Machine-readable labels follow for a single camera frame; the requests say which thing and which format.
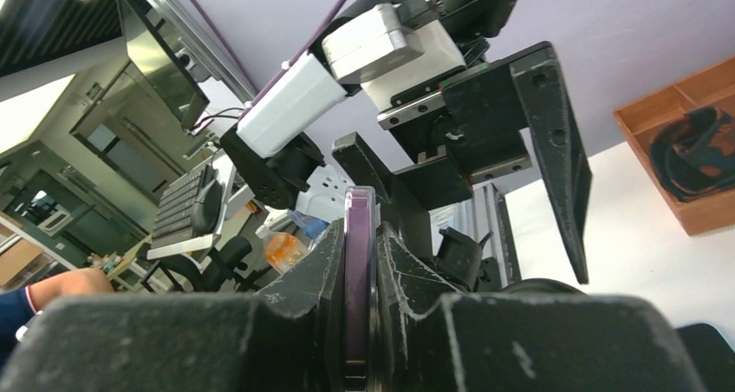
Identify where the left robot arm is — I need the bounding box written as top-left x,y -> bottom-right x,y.
222,0 -> 592,284

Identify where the orange liquid bottle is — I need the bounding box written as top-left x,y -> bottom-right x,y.
255,225 -> 309,274

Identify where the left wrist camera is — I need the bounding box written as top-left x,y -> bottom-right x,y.
321,3 -> 466,112

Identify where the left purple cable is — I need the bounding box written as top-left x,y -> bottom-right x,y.
166,0 -> 366,109

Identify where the person forearm blue sleeve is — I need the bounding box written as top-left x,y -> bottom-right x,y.
1,268 -> 114,371

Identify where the white case phone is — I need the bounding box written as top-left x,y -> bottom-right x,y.
343,186 -> 380,391

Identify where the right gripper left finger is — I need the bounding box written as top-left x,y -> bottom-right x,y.
1,220 -> 344,391

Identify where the orange compartment tray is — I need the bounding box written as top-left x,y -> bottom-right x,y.
613,58 -> 734,236

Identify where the dark patterned scrunchie right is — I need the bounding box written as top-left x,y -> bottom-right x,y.
649,106 -> 734,202

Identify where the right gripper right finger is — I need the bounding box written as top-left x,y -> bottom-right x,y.
376,225 -> 704,391

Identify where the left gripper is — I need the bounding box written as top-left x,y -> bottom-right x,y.
332,42 -> 592,284

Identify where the black case phone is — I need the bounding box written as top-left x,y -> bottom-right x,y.
677,323 -> 735,392

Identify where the black keyboard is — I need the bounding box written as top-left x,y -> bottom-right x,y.
152,163 -> 215,240

